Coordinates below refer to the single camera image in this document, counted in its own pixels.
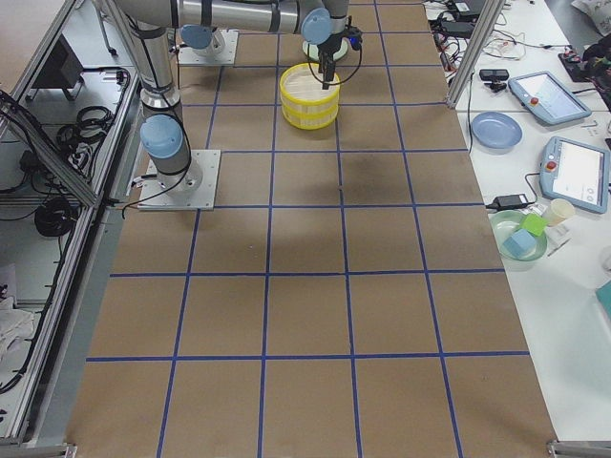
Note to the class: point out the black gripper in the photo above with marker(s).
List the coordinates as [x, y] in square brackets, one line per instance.
[331, 46]

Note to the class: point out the yellow steamer layer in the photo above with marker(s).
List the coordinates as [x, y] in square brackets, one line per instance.
[301, 90]
[310, 121]

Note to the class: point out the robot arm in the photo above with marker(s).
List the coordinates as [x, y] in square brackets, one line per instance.
[324, 24]

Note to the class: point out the black webcam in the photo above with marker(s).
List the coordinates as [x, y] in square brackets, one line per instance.
[494, 79]

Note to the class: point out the blue plate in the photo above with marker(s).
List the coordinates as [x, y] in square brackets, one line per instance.
[496, 130]

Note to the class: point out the upper teach pendant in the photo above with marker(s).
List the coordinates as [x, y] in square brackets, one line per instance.
[547, 99]

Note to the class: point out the teach pendant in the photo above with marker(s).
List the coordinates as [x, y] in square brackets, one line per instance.
[547, 99]
[576, 172]

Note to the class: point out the black power brick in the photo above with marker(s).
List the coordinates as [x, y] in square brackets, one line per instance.
[509, 202]

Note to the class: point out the green bowl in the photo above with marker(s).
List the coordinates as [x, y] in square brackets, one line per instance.
[504, 224]

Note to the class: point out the green cube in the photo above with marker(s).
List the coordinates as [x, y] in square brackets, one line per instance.
[533, 224]

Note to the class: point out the blue cube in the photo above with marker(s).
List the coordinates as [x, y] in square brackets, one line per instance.
[520, 244]

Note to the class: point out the lower teach pendant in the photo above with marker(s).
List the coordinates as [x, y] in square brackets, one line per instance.
[576, 172]

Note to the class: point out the paper cup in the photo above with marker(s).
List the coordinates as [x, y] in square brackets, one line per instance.
[558, 211]

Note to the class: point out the aluminium frame post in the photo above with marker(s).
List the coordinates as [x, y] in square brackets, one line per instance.
[482, 31]

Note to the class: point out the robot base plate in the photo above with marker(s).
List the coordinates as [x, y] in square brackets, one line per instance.
[196, 191]

